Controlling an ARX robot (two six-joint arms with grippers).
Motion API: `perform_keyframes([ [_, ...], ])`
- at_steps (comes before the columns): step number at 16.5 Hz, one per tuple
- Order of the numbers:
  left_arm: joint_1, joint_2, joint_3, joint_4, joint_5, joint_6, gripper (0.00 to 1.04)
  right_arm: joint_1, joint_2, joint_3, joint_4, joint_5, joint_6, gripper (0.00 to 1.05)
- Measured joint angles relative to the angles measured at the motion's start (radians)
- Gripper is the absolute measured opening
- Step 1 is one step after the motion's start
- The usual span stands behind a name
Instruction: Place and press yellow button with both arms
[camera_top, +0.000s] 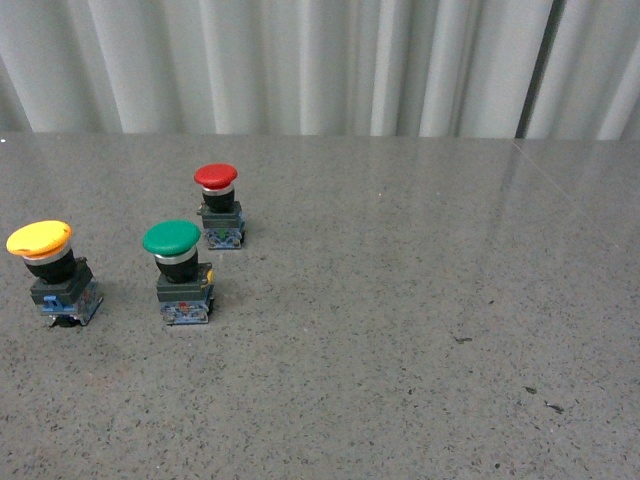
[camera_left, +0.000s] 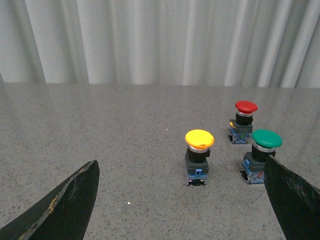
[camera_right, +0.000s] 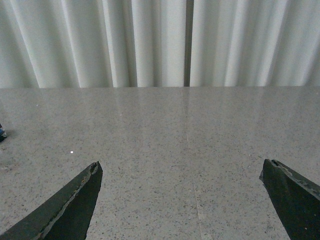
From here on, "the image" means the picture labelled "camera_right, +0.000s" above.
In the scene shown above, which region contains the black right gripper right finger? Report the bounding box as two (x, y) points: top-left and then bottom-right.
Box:
(259, 159), (320, 240)

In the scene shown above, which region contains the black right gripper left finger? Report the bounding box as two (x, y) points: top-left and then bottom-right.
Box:
(0, 162), (103, 240)

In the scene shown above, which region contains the white pleated curtain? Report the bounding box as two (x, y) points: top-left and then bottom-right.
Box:
(0, 0), (320, 88)

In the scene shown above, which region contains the dark object at table edge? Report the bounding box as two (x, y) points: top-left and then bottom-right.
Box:
(0, 124), (8, 142)

